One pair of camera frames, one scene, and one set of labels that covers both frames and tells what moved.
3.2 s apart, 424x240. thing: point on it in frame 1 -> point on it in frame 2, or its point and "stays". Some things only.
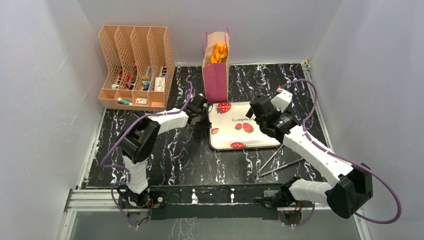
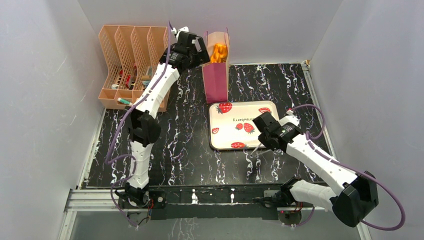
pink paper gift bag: (215, 76) stays
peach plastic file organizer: (140, 67) stays
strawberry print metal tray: (229, 129) stays
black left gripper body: (204, 119) -> (195, 57)
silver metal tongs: (258, 175) -> (252, 154)
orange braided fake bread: (220, 54) stays
